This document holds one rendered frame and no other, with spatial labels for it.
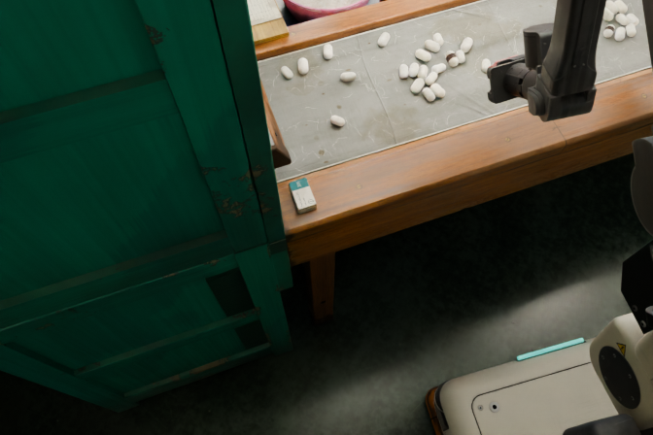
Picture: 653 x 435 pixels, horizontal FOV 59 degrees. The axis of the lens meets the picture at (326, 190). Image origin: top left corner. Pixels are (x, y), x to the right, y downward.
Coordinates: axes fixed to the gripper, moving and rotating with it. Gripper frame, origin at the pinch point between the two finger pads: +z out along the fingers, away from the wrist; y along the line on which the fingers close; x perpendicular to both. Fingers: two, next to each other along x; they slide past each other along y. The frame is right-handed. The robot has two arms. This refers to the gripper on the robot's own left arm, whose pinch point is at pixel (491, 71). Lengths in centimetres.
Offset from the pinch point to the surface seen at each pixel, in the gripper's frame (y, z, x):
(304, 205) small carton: 41.7, -4.0, 12.8
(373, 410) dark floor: 35, 24, 92
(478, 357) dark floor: 1, 26, 91
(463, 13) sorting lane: -8.8, 26.7, -7.0
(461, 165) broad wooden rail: 10.4, -3.5, 15.2
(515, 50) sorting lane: -14.8, 16.1, 2.2
